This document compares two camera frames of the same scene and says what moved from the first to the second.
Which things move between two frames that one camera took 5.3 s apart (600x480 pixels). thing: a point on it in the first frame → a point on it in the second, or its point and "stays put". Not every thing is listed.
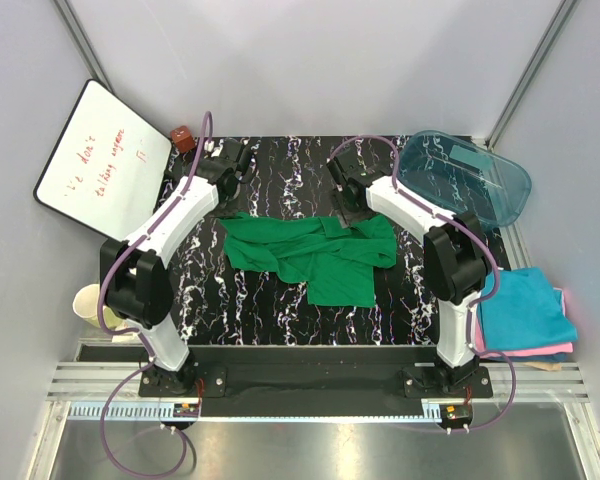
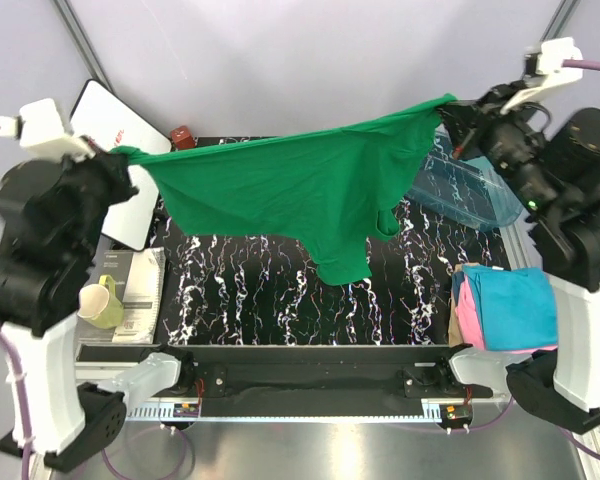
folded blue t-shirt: (525, 311) stays put
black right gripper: (346, 216) → (470, 122)
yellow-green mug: (86, 305) stays put
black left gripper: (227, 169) → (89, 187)
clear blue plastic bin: (463, 178) stays put
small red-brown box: (182, 140) stays put
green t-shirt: (338, 263) → (324, 183)
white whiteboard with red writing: (107, 166) stays put
